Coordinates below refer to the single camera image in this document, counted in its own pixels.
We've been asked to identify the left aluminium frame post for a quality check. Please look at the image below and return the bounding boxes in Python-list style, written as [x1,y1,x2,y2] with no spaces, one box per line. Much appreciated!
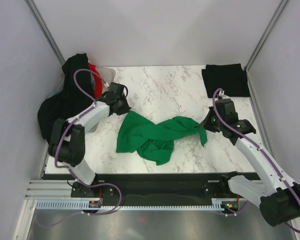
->
[24,0,66,65]

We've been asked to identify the black t shirt in bin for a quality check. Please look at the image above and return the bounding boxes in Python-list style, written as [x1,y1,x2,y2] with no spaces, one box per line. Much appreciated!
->
[37,53,93,142]

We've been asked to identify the right aluminium frame post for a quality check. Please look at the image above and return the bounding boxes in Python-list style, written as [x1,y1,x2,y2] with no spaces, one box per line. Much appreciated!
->
[244,0,290,71]

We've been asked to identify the clear plastic bin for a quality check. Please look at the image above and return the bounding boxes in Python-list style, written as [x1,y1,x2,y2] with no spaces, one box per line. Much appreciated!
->
[47,67,116,133]

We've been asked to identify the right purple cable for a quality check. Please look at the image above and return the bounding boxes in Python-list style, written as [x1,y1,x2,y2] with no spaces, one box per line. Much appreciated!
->
[212,88,300,235]

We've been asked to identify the white slotted cable duct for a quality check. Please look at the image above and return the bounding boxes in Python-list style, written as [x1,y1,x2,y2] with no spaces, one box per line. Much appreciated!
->
[35,199,234,211]

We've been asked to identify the green t shirt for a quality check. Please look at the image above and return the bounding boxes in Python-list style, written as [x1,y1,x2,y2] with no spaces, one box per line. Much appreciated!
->
[116,111,208,166]

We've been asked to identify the aluminium rail profile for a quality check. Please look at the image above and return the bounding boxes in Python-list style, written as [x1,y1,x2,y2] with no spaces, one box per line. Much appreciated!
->
[24,178,298,201]

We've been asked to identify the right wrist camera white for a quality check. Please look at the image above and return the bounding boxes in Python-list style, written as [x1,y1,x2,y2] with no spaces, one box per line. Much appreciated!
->
[216,90,226,99]

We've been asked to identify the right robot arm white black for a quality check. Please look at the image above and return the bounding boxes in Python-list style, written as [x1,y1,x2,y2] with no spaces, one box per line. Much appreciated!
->
[200,98,300,227]

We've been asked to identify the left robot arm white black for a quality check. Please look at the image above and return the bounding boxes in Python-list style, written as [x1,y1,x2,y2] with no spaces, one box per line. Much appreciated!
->
[48,82,131,197]

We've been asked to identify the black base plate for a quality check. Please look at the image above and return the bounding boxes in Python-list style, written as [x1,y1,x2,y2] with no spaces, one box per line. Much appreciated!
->
[71,173,240,206]

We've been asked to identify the red t shirt in bin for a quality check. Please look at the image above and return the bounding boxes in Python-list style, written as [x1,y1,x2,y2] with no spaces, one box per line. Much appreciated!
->
[88,62,104,98]

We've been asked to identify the folded black t shirt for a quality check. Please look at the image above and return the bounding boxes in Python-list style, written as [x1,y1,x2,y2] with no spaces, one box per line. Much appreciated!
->
[201,63,251,99]

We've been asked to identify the aluminium frame post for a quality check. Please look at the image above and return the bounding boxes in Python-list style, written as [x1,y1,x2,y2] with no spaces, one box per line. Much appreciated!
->
[244,0,290,71]
[24,0,66,65]

